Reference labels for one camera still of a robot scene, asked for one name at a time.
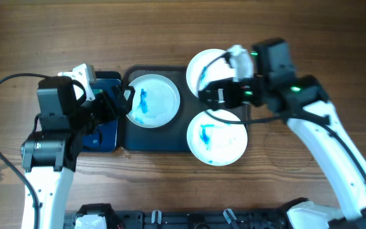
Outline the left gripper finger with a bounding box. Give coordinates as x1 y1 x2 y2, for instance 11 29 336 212
123 86 135 108
111 85 129 115

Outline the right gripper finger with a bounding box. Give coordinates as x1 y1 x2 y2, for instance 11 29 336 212
198 88 224 102
200 99 221 111

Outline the white plate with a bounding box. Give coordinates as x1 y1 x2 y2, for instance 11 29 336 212
126 74 180 128
186 49 235 97
186 109 248 166

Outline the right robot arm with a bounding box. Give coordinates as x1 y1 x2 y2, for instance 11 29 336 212
198 38 366 228

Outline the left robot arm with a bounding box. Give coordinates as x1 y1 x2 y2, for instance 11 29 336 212
21 76 135 228

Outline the dark blue water tray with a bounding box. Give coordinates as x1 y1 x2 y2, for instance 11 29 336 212
83 71 121 153

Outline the dark grey serving tray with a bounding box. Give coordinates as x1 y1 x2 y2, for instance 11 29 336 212
117 65 205 153

